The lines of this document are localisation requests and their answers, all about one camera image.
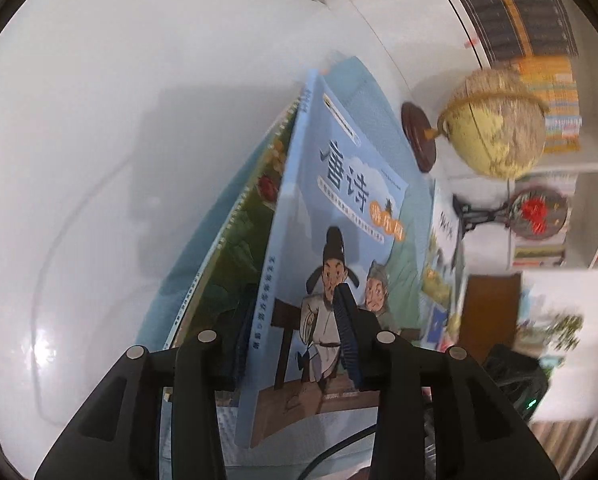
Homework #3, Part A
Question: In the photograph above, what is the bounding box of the light blue Tang poetry book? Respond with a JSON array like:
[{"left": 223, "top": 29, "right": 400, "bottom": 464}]
[{"left": 235, "top": 70, "right": 408, "bottom": 448}]

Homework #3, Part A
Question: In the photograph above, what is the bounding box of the scattered picture books pile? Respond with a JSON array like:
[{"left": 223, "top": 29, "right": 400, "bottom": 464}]
[{"left": 419, "top": 180, "right": 465, "bottom": 351}]

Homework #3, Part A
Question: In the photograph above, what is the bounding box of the potted green plant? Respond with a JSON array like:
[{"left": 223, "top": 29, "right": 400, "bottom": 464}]
[{"left": 514, "top": 312, "right": 584, "bottom": 358}]

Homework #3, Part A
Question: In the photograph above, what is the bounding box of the brown wooden cabinet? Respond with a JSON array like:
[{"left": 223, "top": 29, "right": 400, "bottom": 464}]
[{"left": 458, "top": 274, "right": 521, "bottom": 362}]

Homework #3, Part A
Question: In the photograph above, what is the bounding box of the lower shelf book row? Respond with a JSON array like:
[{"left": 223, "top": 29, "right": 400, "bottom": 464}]
[{"left": 512, "top": 172, "right": 578, "bottom": 268}]

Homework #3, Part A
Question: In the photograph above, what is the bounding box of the red flower embroidered fan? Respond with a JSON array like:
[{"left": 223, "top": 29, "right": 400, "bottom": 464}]
[{"left": 508, "top": 185, "right": 570, "bottom": 240}]

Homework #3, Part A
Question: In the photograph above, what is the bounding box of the white bookshelf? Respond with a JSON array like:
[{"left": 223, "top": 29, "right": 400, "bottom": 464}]
[{"left": 346, "top": 0, "right": 598, "bottom": 272}]

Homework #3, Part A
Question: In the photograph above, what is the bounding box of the black fan stand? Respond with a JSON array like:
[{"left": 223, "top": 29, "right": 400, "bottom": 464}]
[{"left": 453, "top": 195, "right": 509, "bottom": 234}]

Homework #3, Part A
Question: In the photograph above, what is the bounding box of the green spiral bound book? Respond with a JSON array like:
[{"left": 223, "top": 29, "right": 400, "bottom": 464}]
[{"left": 163, "top": 101, "right": 299, "bottom": 350}]

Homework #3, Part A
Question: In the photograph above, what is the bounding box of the yellow antique globe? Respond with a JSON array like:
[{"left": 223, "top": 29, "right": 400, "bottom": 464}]
[{"left": 401, "top": 68, "right": 547, "bottom": 180}]

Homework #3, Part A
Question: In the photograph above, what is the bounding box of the orange yellow book row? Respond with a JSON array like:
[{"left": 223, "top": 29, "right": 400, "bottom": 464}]
[{"left": 509, "top": 55, "right": 583, "bottom": 154}]

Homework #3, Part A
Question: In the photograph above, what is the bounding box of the light blue quilted mat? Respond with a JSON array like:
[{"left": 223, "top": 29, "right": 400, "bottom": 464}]
[{"left": 138, "top": 58, "right": 432, "bottom": 471}]

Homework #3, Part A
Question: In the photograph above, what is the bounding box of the dark book set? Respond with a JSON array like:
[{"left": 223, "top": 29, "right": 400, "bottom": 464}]
[{"left": 459, "top": 0, "right": 578, "bottom": 64}]

